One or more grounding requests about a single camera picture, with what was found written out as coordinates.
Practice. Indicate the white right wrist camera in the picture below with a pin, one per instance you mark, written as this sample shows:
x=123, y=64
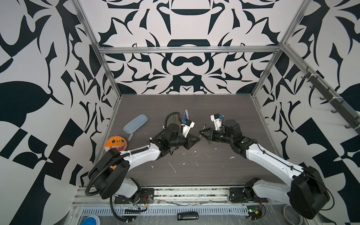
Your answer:
x=217, y=119

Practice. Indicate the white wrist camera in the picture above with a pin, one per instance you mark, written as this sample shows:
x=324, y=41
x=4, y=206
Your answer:
x=187, y=125
x=217, y=119

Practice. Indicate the wall hook rail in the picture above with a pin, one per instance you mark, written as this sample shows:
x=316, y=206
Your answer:
x=330, y=96

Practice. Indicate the black rectangular device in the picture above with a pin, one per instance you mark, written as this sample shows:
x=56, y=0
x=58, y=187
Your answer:
x=187, y=216

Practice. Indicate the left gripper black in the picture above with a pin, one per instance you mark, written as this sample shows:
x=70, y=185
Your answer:
x=188, y=141

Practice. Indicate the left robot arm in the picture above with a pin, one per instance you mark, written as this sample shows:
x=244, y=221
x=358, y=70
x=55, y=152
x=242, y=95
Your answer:
x=108, y=177

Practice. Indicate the tape roll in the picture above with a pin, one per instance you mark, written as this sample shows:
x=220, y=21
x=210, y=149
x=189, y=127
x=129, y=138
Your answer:
x=291, y=216

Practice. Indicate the orange shark plush toy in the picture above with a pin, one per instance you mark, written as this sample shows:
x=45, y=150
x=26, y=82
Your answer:
x=117, y=142

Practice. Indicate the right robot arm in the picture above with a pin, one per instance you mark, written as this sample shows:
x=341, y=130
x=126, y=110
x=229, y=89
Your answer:
x=303, y=187

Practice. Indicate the blue round lid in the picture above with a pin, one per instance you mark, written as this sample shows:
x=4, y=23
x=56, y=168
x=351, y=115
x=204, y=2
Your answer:
x=91, y=220

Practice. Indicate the light blue pencil case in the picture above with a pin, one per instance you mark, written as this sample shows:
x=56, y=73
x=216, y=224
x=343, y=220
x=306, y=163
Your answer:
x=135, y=124

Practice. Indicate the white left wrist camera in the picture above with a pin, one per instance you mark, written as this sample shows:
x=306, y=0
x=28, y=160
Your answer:
x=187, y=125

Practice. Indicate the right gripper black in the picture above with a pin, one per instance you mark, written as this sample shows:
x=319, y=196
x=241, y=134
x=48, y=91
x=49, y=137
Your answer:
x=210, y=134

